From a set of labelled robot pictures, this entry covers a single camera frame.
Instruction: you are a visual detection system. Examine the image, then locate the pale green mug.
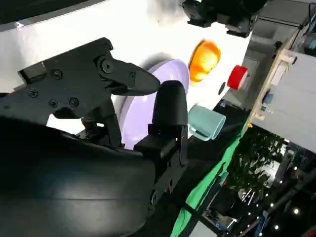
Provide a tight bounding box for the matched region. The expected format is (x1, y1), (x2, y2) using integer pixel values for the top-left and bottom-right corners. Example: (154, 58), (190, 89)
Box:
(188, 105), (227, 143)

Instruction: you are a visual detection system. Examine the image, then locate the lilac plate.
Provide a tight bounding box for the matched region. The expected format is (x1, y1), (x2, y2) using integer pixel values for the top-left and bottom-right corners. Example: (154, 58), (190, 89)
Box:
(119, 59), (191, 151)

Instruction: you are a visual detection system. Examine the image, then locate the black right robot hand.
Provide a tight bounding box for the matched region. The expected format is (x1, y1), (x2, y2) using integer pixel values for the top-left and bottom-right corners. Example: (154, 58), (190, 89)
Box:
(0, 37), (190, 237)

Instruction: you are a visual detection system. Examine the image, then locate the wooden framed grey workbench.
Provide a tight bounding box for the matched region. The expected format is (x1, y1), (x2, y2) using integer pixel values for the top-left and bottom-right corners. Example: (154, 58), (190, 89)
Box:
(249, 32), (316, 151)

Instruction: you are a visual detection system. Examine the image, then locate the green cloth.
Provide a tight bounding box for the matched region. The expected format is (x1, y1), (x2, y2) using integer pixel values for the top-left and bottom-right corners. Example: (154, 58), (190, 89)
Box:
(172, 125), (249, 237)

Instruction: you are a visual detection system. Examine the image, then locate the green leafy plant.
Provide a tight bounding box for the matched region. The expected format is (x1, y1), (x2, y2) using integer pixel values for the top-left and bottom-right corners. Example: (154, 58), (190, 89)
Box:
(228, 133), (286, 198)

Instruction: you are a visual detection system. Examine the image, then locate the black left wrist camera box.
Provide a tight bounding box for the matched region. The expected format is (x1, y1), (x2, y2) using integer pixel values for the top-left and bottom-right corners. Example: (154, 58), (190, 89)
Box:
(226, 13), (259, 38)

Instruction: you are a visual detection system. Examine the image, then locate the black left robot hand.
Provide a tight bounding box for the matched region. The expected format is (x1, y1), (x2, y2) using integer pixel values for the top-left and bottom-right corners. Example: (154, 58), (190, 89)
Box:
(182, 0), (257, 26)

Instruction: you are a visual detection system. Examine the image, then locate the orange white toy bread roll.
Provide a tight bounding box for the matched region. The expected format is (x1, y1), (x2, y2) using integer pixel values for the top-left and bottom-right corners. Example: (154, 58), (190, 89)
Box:
(189, 39), (222, 86)

